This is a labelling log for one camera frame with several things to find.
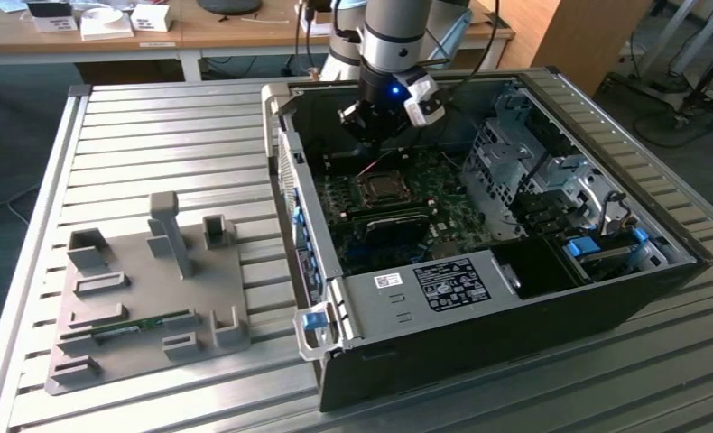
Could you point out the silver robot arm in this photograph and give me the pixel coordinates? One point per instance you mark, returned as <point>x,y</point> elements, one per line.
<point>392,40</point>

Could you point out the green motherboard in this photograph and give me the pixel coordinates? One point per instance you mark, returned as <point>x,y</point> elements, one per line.
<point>452,212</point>

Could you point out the white round holder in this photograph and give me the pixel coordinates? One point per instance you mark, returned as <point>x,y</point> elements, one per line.
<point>106,27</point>

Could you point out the black open PC case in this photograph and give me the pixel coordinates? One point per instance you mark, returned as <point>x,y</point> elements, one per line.
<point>482,361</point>

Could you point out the metal drive cage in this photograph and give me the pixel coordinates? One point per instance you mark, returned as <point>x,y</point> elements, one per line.
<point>500,155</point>

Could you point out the dark round pad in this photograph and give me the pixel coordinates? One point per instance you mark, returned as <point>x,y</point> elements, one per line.
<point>229,5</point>

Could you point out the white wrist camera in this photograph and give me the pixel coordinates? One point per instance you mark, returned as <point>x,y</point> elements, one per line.
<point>421,101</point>

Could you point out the blue disk carrier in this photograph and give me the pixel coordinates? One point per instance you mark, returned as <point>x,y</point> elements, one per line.
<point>582,248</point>

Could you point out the grey parts rack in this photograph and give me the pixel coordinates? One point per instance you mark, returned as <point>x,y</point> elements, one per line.
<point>150,288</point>

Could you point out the CPU socket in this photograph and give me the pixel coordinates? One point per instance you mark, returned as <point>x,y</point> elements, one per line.
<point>412,193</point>

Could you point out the wooden desk white frame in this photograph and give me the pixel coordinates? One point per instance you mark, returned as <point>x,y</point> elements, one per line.
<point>241,31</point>
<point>6,40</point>

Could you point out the black expansion card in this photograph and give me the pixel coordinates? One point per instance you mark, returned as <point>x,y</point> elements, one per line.
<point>395,232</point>

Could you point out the pale blue teach pendant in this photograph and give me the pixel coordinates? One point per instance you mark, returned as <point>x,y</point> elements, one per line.
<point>455,34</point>

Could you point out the white box black label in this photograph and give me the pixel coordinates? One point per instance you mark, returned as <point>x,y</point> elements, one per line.
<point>150,20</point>
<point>54,24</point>

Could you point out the CPU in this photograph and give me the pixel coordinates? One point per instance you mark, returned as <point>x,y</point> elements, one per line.
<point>385,187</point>

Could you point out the blue plastic tab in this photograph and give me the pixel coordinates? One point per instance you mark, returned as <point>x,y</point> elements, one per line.
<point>640,236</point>

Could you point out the small cardboard box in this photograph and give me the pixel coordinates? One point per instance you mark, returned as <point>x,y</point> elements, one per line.
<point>321,18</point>

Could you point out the wooden cabinet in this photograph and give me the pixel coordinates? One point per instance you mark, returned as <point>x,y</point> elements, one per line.
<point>591,40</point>

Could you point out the grey power supply unit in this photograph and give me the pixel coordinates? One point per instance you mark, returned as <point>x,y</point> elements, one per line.
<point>385,306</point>

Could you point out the green RAM stick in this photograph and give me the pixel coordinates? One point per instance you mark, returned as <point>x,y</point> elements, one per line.
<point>392,211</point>
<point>145,323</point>

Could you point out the blue case latch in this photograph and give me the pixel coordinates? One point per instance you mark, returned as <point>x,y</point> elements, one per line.
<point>312,321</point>

